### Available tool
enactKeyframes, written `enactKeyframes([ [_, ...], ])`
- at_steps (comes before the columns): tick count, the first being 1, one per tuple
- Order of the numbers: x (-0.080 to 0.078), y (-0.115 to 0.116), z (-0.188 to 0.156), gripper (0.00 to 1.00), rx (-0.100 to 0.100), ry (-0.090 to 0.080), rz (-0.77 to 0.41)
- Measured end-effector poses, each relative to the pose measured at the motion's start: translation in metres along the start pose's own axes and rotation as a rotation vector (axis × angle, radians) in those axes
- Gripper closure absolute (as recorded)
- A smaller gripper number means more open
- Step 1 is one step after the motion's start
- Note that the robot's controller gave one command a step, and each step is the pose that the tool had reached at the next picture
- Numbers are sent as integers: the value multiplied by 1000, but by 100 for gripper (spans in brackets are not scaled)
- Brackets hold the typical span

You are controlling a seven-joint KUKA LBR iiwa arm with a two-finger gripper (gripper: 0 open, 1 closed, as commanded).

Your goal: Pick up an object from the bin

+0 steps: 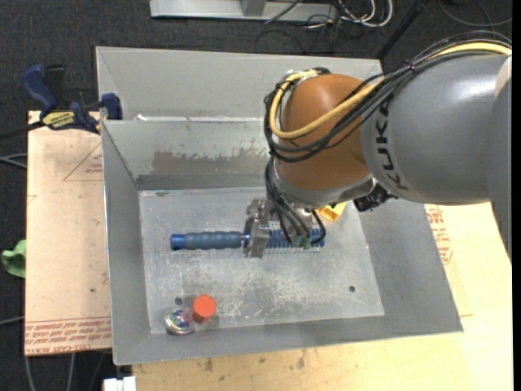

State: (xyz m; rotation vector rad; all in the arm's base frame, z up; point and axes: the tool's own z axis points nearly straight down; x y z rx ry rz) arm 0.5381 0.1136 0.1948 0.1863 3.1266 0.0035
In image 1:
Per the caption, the orange hexagonal block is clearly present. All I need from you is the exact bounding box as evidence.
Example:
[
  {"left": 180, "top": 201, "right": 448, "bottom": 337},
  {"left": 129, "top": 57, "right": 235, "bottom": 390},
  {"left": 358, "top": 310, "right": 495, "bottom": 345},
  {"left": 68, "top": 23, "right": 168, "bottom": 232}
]
[{"left": 190, "top": 293, "right": 217, "bottom": 324}]

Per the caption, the brown cardboard board, red print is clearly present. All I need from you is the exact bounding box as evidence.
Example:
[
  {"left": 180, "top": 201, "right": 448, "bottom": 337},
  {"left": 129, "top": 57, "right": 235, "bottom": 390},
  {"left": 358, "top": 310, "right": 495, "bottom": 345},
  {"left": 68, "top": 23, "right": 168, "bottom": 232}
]
[{"left": 24, "top": 110, "right": 474, "bottom": 358}]

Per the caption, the grey metal bin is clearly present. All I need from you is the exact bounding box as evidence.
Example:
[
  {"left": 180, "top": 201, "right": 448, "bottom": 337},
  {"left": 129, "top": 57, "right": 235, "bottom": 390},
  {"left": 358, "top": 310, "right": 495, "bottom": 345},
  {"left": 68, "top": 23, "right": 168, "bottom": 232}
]
[{"left": 95, "top": 46, "right": 464, "bottom": 366}]

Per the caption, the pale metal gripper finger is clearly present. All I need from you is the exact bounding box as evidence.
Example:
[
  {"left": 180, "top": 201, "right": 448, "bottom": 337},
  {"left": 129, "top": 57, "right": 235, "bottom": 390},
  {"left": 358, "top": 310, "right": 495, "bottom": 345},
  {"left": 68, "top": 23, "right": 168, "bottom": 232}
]
[
  {"left": 245, "top": 196, "right": 268, "bottom": 233},
  {"left": 243, "top": 231, "right": 270, "bottom": 260}
]

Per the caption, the yellow plastic object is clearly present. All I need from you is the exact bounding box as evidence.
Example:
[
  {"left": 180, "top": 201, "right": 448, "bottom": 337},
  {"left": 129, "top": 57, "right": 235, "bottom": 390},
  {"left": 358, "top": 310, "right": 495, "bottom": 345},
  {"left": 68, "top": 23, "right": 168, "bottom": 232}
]
[{"left": 315, "top": 201, "right": 348, "bottom": 223}]

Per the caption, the blue-handled brush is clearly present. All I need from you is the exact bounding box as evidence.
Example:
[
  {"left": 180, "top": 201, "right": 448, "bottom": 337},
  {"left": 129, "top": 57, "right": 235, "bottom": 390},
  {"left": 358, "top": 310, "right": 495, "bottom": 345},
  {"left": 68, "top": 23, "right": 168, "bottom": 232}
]
[{"left": 169, "top": 217, "right": 327, "bottom": 256}]

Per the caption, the shiny clear glass ball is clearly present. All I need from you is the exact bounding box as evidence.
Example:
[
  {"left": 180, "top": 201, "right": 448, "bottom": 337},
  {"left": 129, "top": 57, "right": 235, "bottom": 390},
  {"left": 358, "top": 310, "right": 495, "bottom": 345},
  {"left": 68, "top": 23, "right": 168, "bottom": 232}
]
[{"left": 163, "top": 307, "right": 196, "bottom": 337}]

